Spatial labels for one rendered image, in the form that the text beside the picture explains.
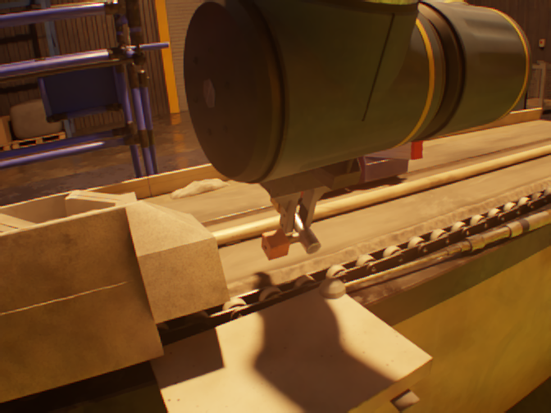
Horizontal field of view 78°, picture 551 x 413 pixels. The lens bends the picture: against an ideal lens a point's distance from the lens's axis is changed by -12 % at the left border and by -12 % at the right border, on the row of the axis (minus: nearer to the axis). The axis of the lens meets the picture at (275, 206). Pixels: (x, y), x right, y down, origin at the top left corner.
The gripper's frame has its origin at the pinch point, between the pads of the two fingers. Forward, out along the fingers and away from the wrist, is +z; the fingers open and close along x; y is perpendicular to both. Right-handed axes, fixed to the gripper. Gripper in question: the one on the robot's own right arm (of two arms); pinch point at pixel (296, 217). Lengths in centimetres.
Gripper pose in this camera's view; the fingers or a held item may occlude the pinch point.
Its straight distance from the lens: 63.2
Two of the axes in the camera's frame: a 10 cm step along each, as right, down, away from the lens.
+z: -1.0, 7.1, 7.0
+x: -9.1, 2.2, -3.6
